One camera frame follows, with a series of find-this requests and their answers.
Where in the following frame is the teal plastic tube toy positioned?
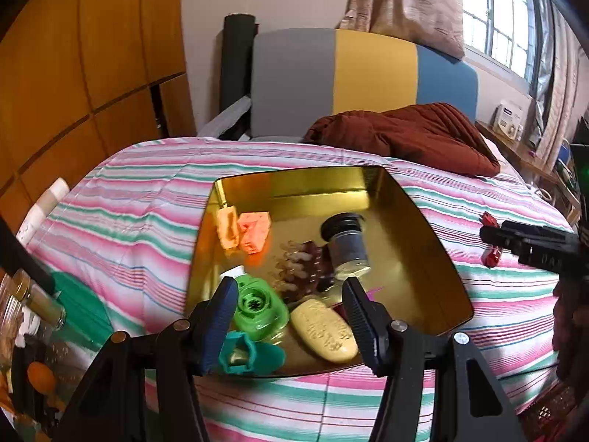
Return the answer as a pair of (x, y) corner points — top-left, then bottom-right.
(218, 331), (286, 377)

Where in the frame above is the green plastic pencil sharpener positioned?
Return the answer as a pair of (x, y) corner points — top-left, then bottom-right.
(233, 274), (289, 341)

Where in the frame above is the purple yellow oval toy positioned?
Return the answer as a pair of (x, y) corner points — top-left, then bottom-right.
(290, 298), (359, 363)

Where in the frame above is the red metallic cylinder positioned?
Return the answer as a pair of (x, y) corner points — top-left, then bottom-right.
(481, 245), (502, 269)

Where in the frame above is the dark brown ridged toy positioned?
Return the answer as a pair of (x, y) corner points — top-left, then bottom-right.
(272, 241), (334, 304)

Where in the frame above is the clear jar black lid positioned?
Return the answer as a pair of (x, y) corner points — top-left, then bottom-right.
(321, 213), (370, 281)

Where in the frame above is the orange plastic block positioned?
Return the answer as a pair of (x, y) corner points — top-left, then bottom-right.
(237, 211), (272, 255)

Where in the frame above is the wooden desk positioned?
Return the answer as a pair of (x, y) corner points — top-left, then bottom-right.
(475, 121), (581, 225)

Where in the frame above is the small red plastic piece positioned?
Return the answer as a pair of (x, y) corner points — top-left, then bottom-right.
(480, 211), (500, 228)

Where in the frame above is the gold tin box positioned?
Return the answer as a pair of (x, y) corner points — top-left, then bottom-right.
(186, 166), (473, 377)

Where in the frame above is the rust brown blanket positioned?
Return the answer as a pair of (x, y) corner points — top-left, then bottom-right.
(303, 103), (500, 178)

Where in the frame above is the white tube bottle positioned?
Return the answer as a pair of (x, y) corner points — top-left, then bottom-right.
(16, 178), (70, 246)

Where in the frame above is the blue yellow grey headboard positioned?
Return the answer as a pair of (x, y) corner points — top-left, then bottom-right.
(251, 28), (478, 142)

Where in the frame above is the beige patterned curtain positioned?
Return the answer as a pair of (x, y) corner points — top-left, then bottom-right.
(338, 0), (465, 60)

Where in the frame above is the black rolled mat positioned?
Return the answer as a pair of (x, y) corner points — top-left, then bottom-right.
(219, 13), (258, 112)

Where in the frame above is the window with frame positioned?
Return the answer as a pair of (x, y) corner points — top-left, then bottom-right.
(462, 0), (554, 97)

